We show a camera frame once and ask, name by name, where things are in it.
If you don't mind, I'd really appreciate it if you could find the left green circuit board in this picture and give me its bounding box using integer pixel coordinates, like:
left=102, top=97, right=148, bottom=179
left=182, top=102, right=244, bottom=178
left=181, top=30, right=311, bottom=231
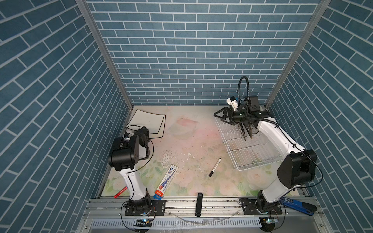
left=134, top=219, right=153, bottom=228

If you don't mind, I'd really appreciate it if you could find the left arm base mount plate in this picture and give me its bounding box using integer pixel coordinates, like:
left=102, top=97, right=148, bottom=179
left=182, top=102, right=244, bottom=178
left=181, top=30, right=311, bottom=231
left=125, top=200, right=166, bottom=216

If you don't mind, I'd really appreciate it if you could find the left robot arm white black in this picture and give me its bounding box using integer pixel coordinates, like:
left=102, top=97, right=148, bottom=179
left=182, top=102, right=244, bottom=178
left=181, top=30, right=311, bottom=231
left=108, top=126, right=152, bottom=213

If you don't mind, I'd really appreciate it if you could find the red marker pen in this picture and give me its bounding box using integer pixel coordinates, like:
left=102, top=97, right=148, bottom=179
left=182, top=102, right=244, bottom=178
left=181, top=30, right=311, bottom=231
left=114, top=186, right=128, bottom=199

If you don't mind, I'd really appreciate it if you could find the black remote control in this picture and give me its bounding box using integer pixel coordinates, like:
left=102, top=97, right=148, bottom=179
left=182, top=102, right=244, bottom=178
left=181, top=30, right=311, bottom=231
left=195, top=193, right=203, bottom=217

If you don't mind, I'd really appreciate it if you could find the green circuit board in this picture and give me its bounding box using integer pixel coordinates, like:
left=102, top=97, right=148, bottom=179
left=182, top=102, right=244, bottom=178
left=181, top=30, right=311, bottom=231
left=134, top=219, right=153, bottom=228
left=259, top=217, right=278, bottom=229

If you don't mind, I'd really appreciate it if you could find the white slotted cable duct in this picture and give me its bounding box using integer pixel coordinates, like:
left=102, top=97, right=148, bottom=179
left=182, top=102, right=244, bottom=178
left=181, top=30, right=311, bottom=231
left=90, top=217, right=262, bottom=230

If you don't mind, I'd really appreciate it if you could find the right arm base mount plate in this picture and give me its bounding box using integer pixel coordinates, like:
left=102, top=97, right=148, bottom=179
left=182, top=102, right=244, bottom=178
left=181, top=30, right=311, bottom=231
left=239, top=198, right=283, bottom=215

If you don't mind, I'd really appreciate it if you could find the square plate dark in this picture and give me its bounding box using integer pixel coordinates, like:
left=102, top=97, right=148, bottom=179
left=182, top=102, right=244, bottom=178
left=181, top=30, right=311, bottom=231
left=239, top=122, right=246, bottom=141
left=245, top=123, right=253, bottom=139

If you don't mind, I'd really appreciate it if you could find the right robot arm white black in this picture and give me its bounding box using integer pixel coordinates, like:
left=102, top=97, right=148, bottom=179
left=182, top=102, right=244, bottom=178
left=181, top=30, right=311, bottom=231
left=213, top=87, right=318, bottom=214

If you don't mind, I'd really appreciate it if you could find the aluminium rail frame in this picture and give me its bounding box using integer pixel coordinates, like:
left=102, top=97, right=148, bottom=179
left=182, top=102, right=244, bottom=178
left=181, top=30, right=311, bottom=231
left=77, top=196, right=333, bottom=233

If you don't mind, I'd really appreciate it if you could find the blue black crimping tool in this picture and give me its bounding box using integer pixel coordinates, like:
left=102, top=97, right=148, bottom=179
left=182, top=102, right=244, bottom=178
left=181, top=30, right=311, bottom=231
left=281, top=197, right=318, bottom=216

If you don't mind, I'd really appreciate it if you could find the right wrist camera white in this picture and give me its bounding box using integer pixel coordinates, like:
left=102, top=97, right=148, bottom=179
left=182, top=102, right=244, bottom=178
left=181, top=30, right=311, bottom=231
left=226, top=96, right=239, bottom=112

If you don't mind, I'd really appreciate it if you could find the right green circuit board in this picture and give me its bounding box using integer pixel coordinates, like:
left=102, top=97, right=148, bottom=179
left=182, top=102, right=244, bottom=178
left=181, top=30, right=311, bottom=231
left=259, top=217, right=278, bottom=229

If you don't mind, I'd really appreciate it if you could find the black white marker pen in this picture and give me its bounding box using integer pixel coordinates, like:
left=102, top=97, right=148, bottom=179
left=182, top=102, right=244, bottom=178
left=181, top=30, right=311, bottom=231
left=208, top=158, right=221, bottom=177

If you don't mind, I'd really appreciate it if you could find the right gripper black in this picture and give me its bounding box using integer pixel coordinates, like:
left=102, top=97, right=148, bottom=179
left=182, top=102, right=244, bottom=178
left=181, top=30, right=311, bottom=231
left=214, top=107, right=250, bottom=125

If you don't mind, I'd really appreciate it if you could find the white wire dish rack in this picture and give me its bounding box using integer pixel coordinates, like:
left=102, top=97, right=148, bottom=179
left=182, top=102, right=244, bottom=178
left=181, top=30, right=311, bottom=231
left=216, top=118, right=282, bottom=171

